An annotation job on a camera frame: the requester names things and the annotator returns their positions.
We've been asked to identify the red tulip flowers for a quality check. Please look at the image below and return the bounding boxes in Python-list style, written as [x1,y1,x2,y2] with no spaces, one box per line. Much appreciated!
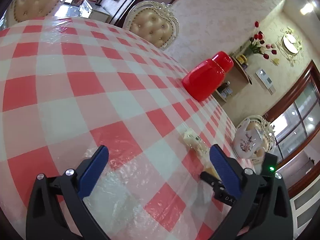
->
[242,21,277,60]

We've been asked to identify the packaged bread rolls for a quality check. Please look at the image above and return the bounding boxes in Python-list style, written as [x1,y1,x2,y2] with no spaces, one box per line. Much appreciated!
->
[183,128,220,179]

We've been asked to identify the beige tufted chair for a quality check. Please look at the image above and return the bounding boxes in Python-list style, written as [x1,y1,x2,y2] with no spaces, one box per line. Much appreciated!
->
[237,115,276,165]
[5,0,65,27]
[123,1,180,50]

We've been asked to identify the beige tufted chair left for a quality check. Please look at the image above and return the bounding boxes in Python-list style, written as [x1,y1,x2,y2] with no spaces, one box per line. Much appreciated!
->
[5,0,65,27]

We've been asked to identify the wooden wall shelf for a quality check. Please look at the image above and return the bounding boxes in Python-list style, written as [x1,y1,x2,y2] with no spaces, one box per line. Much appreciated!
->
[213,56,252,104]

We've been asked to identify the white floral teapot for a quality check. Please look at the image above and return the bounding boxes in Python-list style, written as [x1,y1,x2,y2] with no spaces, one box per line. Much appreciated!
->
[232,118,265,159]

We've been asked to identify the beige tufted chair right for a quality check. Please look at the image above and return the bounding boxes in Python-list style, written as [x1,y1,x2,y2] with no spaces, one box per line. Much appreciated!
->
[237,115,276,165]

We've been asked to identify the red white checkered tablecloth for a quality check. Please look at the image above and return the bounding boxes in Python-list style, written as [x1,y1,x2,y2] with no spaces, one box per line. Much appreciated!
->
[1,17,235,236]

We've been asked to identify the white tv cabinet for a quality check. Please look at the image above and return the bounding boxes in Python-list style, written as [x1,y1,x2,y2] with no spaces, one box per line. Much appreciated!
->
[79,0,110,22]

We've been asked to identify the red plastic jar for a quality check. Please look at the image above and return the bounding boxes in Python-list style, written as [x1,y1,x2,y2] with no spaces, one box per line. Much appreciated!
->
[182,51,234,102]

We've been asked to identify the white wall control panel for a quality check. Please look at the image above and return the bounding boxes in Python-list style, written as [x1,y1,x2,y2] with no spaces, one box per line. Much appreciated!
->
[255,68,276,95]

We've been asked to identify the clear zip plastic bag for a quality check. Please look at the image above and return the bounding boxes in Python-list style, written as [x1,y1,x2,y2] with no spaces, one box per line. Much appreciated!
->
[85,137,224,239]

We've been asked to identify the decorative wall clock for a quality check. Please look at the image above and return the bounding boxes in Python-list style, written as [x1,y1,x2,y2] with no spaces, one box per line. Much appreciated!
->
[276,26,304,67]

